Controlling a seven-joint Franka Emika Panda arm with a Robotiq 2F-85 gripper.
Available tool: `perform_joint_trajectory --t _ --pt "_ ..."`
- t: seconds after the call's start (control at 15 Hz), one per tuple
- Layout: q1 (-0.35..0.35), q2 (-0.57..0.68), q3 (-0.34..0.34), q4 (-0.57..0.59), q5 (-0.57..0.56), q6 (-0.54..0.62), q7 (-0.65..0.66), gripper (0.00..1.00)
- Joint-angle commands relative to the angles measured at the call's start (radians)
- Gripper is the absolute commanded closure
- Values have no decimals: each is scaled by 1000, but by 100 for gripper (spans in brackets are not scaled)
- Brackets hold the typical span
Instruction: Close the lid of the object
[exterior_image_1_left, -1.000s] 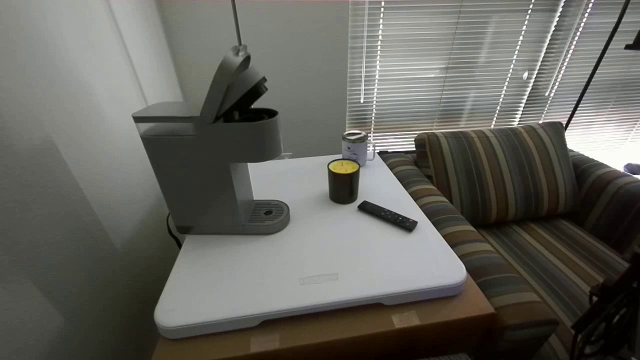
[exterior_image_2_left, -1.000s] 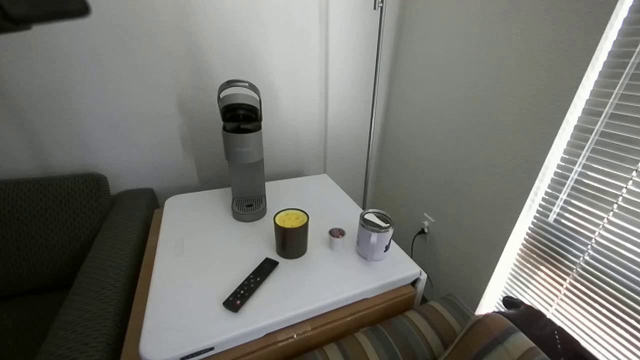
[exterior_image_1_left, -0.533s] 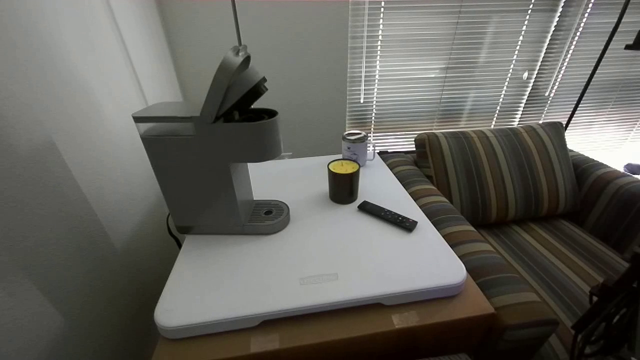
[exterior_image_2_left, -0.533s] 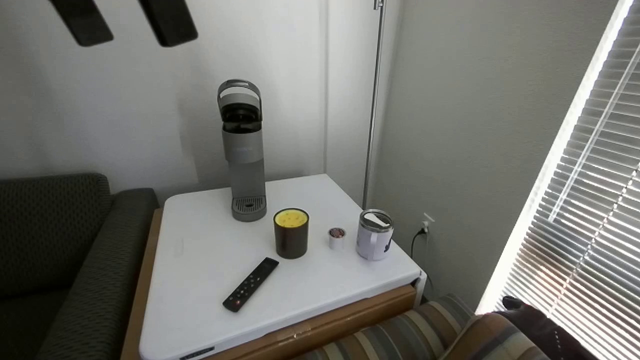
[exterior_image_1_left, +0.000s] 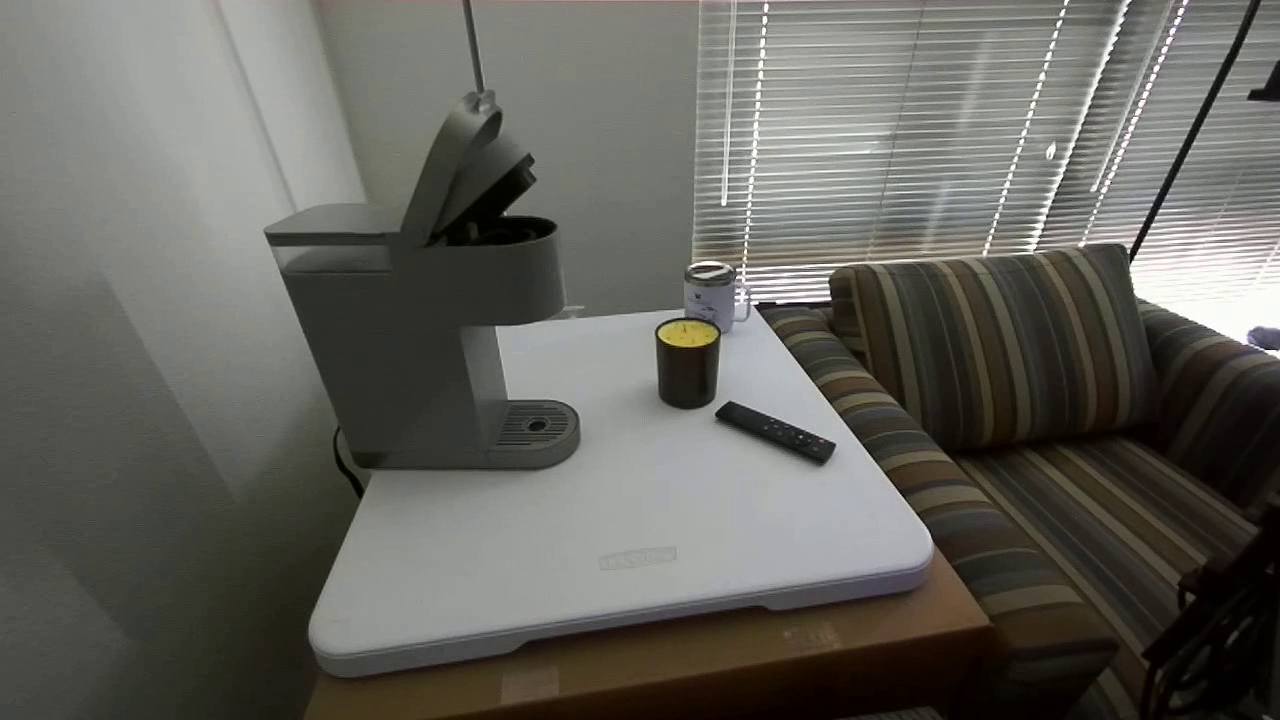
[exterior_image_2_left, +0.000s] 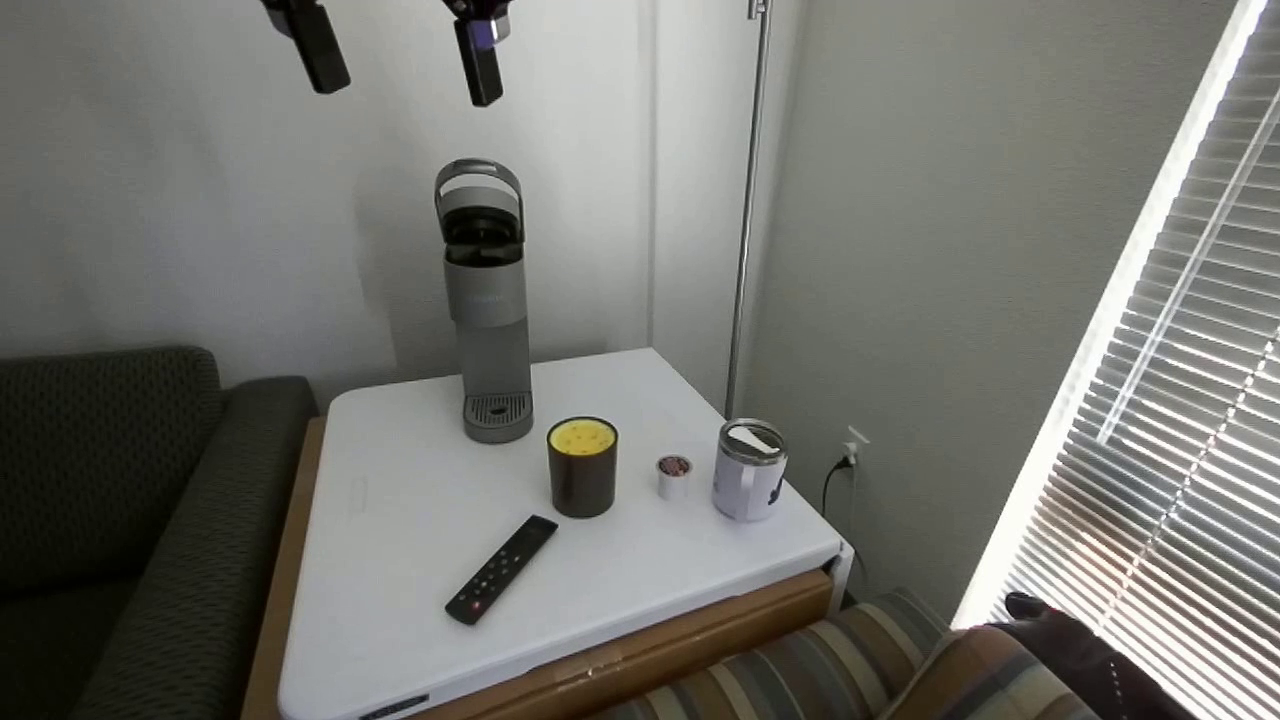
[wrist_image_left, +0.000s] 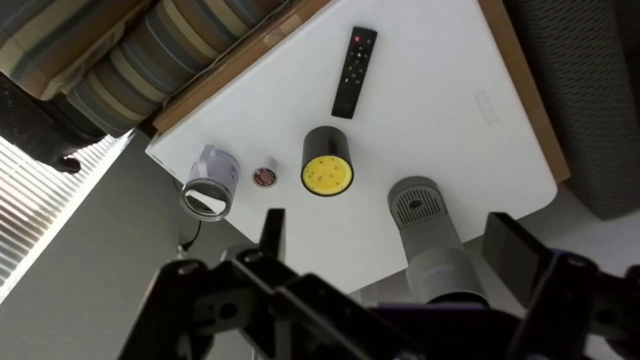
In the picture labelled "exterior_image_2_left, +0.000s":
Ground white insulated mug with lid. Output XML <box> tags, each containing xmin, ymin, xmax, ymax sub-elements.
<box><xmin>712</xmin><ymin>418</ymin><xmax>788</xmax><ymax>523</ymax></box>

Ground metal pole stand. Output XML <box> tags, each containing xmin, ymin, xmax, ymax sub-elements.
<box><xmin>723</xmin><ymin>0</ymin><xmax>773</xmax><ymax>421</ymax></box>

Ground dark green sofa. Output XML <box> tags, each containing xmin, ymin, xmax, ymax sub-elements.
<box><xmin>0</xmin><ymin>346</ymin><xmax>320</xmax><ymax>720</ymax></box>

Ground grey coffee maker lid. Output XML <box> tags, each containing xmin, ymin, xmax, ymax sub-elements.
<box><xmin>434</xmin><ymin>158</ymin><xmax>525</xmax><ymax>244</ymax></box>

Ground window blinds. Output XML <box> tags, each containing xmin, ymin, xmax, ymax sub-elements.
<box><xmin>990</xmin><ymin>0</ymin><xmax>1280</xmax><ymax>720</ymax></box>

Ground striped armchair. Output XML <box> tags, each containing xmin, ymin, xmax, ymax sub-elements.
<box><xmin>588</xmin><ymin>588</ymin><xmax>1101</xmax><ymax>720</ymax></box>

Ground dark candle jar yellow wax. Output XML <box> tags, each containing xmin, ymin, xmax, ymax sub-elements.
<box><xmin>546</xmin><ymin>416</ymin><xmax>619</xmax><ymax>519</ymax></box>

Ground black cable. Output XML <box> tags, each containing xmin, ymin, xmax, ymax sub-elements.
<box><xmin>821</xmin><ymin>452</ymin><xmax>854</xmax><ymax>517</ymax></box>

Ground grey coffee maker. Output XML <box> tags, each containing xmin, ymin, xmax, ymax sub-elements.
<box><xmin>434</xmin><ymin>158</ymin><xmax>535</xmax><ymax>445</ymax></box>

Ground black remote control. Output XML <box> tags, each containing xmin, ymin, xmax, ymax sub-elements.
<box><xmin>445</xmin><ymin>514</ymin><xmax>560</xmax><ymax>627</ymax></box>

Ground dark bag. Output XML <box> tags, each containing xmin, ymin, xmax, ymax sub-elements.
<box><xmin>985</xmin><ymin>591</ymin><xmax>1201</xmax><ymax>720</ymax></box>

